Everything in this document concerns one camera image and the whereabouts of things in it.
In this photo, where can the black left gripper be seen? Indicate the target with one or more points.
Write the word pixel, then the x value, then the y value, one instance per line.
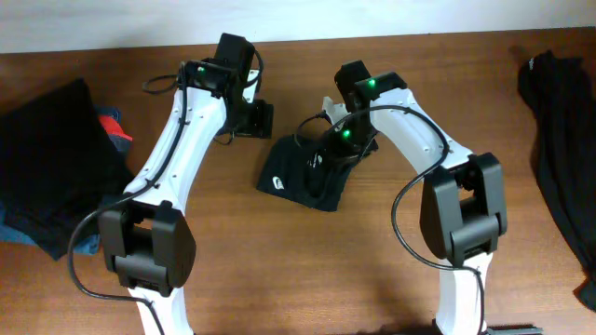
pixel 256 119

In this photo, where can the folded black garment stack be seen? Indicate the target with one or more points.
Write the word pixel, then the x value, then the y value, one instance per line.
pixel 57 164

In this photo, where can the blue garment under stack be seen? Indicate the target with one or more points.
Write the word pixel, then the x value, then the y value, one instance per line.
pixel 91 244

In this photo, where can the dark green t-shirt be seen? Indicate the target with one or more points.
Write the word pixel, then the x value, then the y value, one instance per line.
pixel 306 172

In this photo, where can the black garment at right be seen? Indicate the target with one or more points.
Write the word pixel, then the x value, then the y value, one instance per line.
pixel 559 93

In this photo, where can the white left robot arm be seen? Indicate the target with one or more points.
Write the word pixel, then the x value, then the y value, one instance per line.
pixel 147 242

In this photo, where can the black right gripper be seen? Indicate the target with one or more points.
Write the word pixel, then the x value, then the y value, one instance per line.
pixel 347 152

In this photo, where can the red garment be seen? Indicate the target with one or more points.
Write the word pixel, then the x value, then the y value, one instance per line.
pixel 113 128

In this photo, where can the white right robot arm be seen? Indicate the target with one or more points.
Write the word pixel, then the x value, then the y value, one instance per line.
pixel 463 209

